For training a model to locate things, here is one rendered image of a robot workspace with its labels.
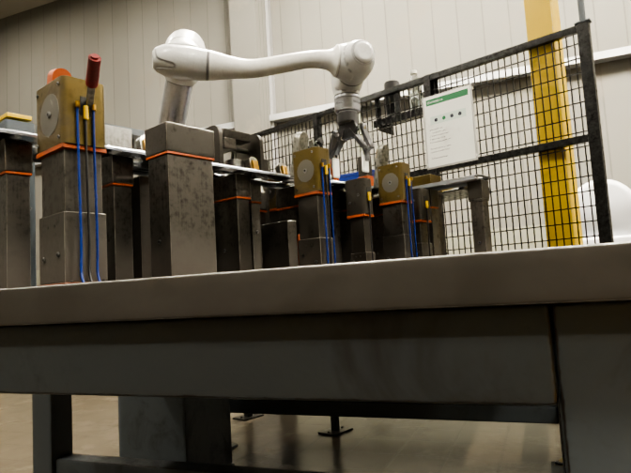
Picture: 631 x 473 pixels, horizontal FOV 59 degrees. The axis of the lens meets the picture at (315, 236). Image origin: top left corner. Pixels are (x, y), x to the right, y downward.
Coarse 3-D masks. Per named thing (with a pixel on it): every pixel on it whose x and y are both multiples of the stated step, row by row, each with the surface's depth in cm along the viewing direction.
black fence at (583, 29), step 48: (528, 48) 206; (384, 96) 250; (528, 96) 207; (288, 144) 289; (480, 144) 219; (528, 144) 206; (576, 144) 194; (576, 192) 194; (528, 240) 205; (336, 432) 259
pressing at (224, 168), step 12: (0, 132) 102; (12, 132) 100; (24, 132) 101; (36, 144) 110; (36, 156) 120; (132, 156) 124; (144, 156) 125; (144, 168) 137; (216, 168) 141; (228, 168) 142; (240, 168) 140; (264, 180) 161; (276, 180) 160; (288, 180) 163; (336, 180) 167; (372, 192) 193
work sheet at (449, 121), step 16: (432, 96) 232; (448, 96) 227; (464, 96) 222; (432, 112) 232; (448, 112) 227; (464, 112) 222; (432, 128) 232; (448, 128) 227; (464, 128) 222; (432, 144) 231; (448, 144) 226; (464, 144) 222; (432, 160) 231; (448, 160) 226; (464, 160) 222
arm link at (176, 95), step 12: (180, 36) 187; (192, 36) 191; (204, 48) 195; (168, 84) 199; (180, 84) 198; (192, 84) 201; (168, 96) 201; (180, 96) 201; (168, 108) 203; (180, 108) 203; (168, 120) 205; (180, 120) 206
